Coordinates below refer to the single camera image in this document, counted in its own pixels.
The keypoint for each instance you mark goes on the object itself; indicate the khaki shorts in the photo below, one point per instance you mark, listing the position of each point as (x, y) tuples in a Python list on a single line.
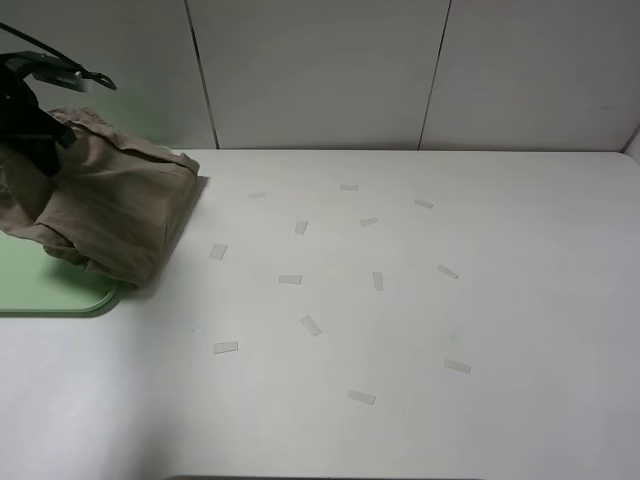
[(114, 207)]

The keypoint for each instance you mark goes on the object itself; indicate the green plastic tray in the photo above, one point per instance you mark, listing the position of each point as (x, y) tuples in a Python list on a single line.
[(33, 282)]

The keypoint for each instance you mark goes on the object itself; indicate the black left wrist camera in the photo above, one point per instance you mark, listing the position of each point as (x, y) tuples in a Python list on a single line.
[(46, 69)]

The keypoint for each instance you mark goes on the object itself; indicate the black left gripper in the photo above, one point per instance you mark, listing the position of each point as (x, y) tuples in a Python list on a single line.
[(22, 118)]

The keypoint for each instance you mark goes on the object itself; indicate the clear tape piece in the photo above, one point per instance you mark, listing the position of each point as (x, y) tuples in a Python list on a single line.
[(225, 347), (447, 272), (311, 326), (218, 251), (300, 227), (290, 279), (378, 281), (424, 203), (457, 366), (362, 397)]

